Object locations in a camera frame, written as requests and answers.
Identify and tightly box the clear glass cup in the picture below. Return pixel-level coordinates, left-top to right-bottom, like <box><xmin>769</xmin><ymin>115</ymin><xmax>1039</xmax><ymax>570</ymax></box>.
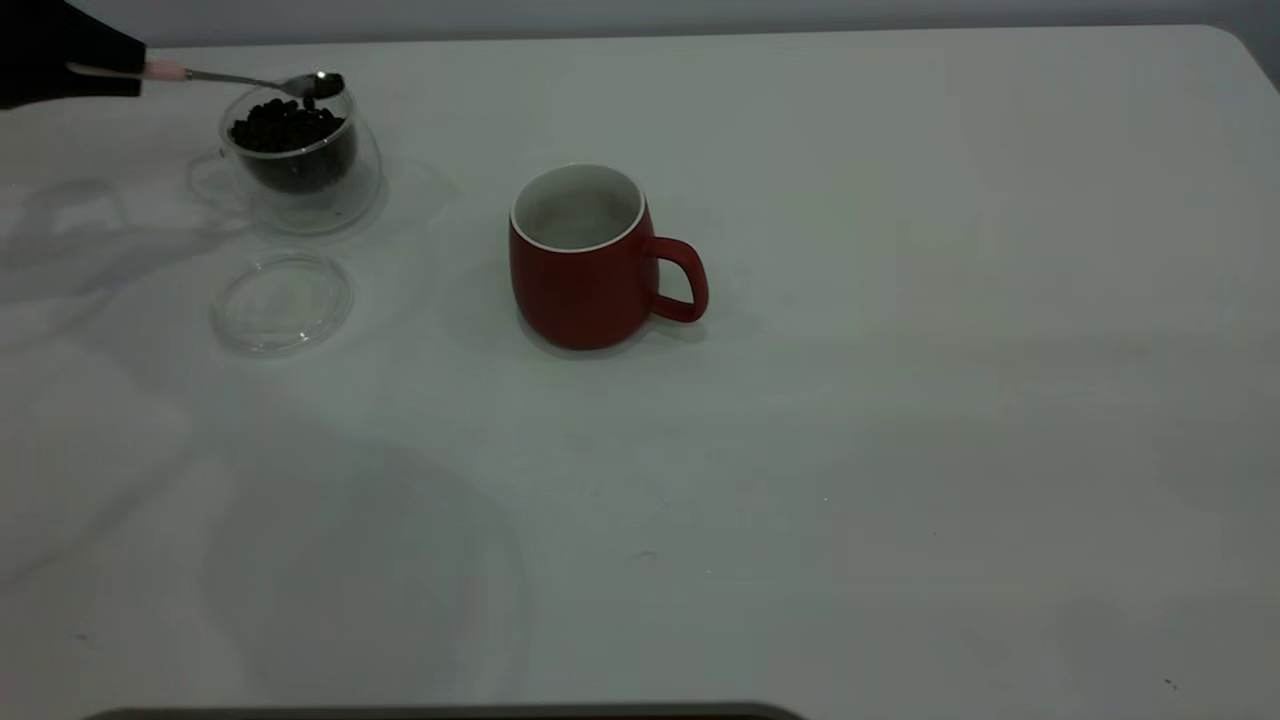
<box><xmin>188</xmin><ymin>82</ymin><xmax>384</xmax><ymax>237</ymax></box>

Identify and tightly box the clear glass lid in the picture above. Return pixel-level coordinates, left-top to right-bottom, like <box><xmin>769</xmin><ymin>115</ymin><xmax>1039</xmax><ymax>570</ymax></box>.
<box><xmin>209</xmin><ymin>251</ymin><xmax>357</xmax><ymax>360</ymax></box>

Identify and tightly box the pink handled metal spoon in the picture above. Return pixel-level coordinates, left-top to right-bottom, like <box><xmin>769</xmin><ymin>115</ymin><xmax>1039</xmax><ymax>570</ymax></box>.
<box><xmin>66</xmin><ymin>60</ymin><xmax>347</xmax><ymax>101</ymax></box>

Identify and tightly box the red ceramic mug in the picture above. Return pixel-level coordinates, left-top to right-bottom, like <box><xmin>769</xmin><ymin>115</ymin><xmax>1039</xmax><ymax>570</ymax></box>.
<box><xmin>508</xmin><ymin>163</ymin><xmax>710</xmax><ymax>352</ymax></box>

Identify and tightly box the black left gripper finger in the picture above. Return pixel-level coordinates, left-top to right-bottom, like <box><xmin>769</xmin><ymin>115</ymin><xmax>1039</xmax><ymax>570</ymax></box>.
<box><xmin>0</xmin><ymin>70</ymin><xmax>144</xmax><ymax>112</ymax></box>
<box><xmin>0</xmin><ymin>0</ymin><xmax>149</xmax><ymax>73</ymax></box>

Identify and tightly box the dark coffee beans pile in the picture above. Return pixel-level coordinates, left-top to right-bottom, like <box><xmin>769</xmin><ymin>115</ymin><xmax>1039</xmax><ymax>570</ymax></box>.
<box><xmin>229</xmin><ymin>97</ymin><xmax>357</xmax><ymax>194</ymax></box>

